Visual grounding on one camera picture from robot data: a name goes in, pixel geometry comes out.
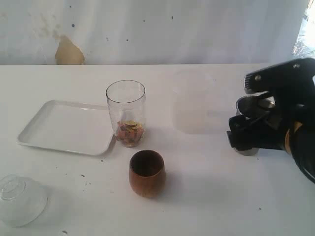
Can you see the brown wooden cup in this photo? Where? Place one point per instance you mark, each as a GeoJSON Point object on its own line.
{"type": "Point", "coordinates": [147, 174]}

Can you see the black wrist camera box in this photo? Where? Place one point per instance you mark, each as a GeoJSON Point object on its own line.
{"type": "Point", "coordinates": [288, 82]}

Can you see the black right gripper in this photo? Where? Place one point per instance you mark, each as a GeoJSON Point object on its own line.
{"type": "Point", "coordinates": [290, 127]}

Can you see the clear plastic tumbler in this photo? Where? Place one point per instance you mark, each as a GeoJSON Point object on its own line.
{"type": "Point", "coordinates": [126, 101]}

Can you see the stainless steel cup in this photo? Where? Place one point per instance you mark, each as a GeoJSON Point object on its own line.
{"type": "Point", "coordinates": [252, 107]}

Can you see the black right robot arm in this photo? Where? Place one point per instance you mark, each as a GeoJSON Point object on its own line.
{"type": "Point", "coordinates": [277, 120]}

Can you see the clear dome lid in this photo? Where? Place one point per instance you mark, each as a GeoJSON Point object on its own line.
{"type": "Point", "coordinates": [22, 200]}

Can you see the white rectangular plastic tray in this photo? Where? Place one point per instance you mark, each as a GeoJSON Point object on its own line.
{"type": "Point", "coordinates": [73, 127]}

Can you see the brown chunks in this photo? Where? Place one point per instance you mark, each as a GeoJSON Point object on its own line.
{"type": "Point", "coordinates": [129, 133]}

